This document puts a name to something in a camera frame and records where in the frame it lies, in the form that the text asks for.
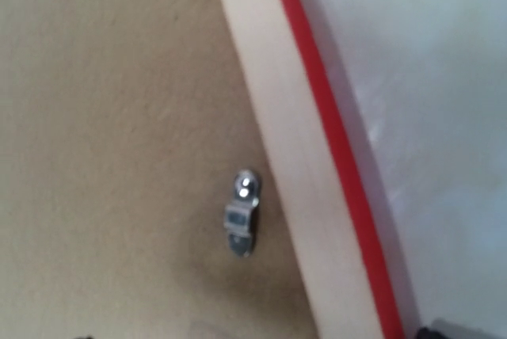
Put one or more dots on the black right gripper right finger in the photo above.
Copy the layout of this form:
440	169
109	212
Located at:
441	329

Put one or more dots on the red wooden picture frame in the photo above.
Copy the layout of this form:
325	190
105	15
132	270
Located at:
333	232

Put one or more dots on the brown cardboard backing board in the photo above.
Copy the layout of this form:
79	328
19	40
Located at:
136	197

